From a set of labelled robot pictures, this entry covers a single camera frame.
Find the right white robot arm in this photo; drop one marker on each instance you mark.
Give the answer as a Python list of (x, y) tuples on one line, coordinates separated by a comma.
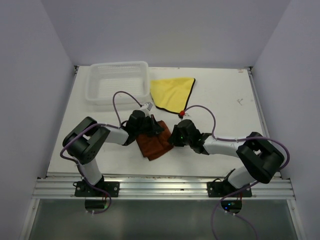
[(260, 158)]

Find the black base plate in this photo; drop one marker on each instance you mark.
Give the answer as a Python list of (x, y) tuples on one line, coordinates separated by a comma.
[(219, 188), (82, 189)]

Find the brown towel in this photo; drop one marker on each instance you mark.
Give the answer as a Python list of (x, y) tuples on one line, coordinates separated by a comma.
[(153, 147)]

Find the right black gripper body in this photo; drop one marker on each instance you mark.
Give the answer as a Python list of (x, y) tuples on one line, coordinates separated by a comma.
[(178, 140)]

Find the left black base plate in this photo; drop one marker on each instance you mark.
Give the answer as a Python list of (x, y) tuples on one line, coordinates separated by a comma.
[(82, 189)]

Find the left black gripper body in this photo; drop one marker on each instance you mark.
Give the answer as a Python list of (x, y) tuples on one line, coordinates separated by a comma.
[(147, 126)]

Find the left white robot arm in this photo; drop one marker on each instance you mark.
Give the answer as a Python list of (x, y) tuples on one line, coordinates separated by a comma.
[(84, 142)]

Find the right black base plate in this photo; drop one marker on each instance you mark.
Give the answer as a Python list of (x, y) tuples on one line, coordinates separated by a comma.
[(219, 188)]

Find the yellow towel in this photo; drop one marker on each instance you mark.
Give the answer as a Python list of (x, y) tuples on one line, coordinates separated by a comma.
[(172, 94)]

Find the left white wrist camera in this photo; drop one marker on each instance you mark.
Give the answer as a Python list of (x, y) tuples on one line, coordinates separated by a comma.
[(146, 107)]

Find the white plastic basket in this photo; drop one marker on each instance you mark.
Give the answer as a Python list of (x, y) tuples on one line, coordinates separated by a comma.
[(105, 79)]

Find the aluminium mounting rail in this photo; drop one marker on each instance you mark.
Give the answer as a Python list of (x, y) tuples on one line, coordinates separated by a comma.
[(138, 187)]

